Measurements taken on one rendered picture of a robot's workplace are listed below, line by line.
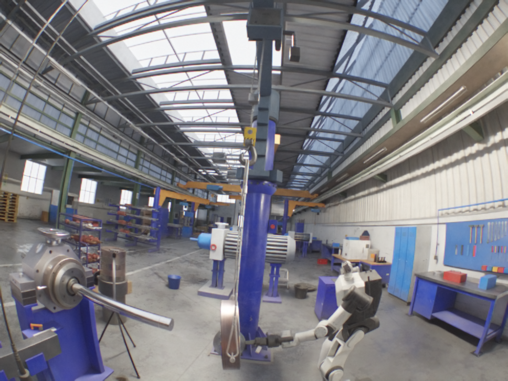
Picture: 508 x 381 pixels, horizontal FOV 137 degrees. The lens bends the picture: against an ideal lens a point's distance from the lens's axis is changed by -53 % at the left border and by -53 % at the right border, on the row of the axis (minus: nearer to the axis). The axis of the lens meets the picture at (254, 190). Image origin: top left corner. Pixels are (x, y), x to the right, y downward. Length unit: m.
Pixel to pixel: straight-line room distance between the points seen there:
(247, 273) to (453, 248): 3.92
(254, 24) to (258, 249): 2.14
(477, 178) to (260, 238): 4.01
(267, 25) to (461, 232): 4.43
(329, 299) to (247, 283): 1.74
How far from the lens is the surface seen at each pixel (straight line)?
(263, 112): 2.42
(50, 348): 1.51
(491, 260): 4.24
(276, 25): 1.46
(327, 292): 3.74
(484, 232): 4.32
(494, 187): 4.36
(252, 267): 2.46
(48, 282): 1.57
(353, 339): 1.60
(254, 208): 2.41
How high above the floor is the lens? 1.68
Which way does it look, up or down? 9 degrees up
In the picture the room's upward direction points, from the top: 5 degrees clockwise
